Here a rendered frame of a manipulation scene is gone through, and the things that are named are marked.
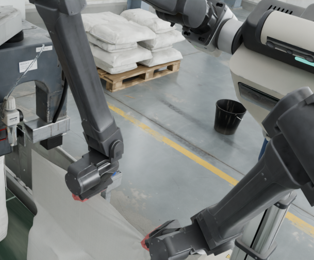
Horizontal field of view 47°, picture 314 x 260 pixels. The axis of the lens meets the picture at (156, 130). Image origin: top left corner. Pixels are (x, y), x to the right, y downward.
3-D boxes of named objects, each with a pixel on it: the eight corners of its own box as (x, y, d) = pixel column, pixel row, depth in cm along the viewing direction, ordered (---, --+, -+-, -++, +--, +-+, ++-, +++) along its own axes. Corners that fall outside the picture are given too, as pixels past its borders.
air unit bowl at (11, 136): (19, 143, 105) (18, 124, 102) (9, 146, 103) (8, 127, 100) (14, 137, 106) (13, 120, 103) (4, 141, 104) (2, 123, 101)
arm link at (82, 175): (124, 139, 82) (98, 125, 87) (85, 159, 74) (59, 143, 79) (122, 180, 88) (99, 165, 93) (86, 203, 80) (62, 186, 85)
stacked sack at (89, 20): (131, 30, 422) (133, 18, 414) (85, 36, 378) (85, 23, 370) (109, 20, 445) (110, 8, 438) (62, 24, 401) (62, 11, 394)
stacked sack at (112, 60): (153, 60, 417) (155, 48, 409) (112, 72, 370) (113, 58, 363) (127, 48, 437) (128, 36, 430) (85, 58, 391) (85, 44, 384)
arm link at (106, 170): (125, 164, 87) (111, 146, 88) (104, 177, 82) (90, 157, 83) (113, 176, 92) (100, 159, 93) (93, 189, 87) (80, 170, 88)
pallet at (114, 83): (179, 70, 470) (181, 60, 462) (112, 92, 385) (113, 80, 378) (133, 50, 510) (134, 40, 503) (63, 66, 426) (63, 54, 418)
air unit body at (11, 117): (24, 145, 106) (22, 97, 98) (9, 150, 103) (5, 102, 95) (16, 137, 108) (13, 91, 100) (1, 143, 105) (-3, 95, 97)
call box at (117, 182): (121, 184, 141) (122, 172, 138) (105, 193, 136) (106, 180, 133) (108, 174, 145) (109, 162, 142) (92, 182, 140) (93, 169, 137)
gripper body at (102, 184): (67, 180, 92) (77, 167, 87) (98, 165, 99) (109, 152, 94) (81, 201, 91) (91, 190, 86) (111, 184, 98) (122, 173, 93)
